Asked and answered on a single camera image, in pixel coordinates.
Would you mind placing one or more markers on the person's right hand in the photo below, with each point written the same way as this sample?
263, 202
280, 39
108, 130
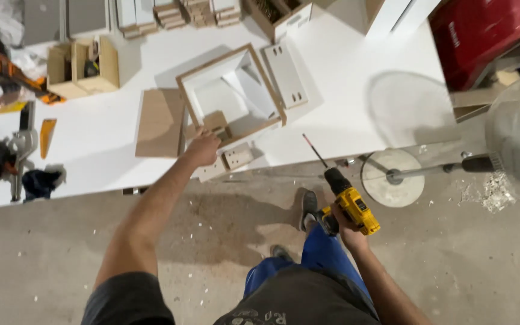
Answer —
349, 238

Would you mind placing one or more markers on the person's left hand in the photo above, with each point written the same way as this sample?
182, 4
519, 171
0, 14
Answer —
202, 151

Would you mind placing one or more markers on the person's right fingers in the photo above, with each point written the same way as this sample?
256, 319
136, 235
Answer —
336, 217

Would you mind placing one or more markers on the person's left fingers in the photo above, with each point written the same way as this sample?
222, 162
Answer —
205, 135

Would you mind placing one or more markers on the white wooden drawer box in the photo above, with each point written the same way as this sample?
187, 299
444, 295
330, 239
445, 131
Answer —
260, 92

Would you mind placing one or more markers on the small wooden block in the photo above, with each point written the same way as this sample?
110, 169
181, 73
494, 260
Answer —
217, 122

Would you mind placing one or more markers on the person's grey shoe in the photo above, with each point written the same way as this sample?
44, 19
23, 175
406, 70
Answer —
308, 207
281, 252

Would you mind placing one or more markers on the white drilled strip piece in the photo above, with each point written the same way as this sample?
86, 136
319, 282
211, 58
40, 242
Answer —
211, 171

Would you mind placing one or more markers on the small white drilled block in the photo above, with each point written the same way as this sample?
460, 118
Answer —
238, 156

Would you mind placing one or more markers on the person's blue trousers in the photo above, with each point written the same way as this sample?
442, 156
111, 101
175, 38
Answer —
318, 255

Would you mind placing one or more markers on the brown fibreboard panel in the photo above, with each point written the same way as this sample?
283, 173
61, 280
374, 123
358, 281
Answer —
160, 122

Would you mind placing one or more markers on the person's dark shirt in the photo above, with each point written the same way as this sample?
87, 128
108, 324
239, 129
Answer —
296, 300

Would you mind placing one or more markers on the white panel with slots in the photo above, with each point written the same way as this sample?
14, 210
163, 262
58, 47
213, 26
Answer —
285, 74

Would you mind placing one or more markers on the small open wooden box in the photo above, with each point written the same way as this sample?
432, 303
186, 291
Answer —
102, 67

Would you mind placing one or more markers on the stacks of wooden pieces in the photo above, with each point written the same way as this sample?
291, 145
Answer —
183, 13

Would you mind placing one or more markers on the wooden box with screws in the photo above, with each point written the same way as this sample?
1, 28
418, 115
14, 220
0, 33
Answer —
278, 16

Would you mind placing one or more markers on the orange wedge piece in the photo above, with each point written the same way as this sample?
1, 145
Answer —
47, 135

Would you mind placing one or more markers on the sawdust pile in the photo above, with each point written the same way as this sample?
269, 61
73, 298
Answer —
494, 192

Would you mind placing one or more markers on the grey panel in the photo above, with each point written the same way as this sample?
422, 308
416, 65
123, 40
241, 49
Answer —
87, 17
45, 21

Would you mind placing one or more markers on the dark blue cloth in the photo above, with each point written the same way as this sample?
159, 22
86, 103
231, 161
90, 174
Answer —
39, 183

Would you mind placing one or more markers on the wooden offcut boards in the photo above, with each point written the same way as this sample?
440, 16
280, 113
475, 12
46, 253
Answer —
476, 101

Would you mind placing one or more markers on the metal clamp tool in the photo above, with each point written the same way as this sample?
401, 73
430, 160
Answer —
18, 149

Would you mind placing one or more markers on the orange black power tool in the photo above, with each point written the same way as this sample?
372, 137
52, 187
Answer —
9, 72

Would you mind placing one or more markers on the tall white board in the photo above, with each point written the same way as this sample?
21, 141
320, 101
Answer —
397, 13

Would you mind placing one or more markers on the crumpled clear plastic wrap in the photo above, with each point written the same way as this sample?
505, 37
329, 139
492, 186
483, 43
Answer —
5, 25

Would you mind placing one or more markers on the red case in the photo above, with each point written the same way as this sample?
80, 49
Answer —
481, 38

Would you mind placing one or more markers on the grey pedestal fan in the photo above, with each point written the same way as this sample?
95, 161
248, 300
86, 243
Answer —
519, 128

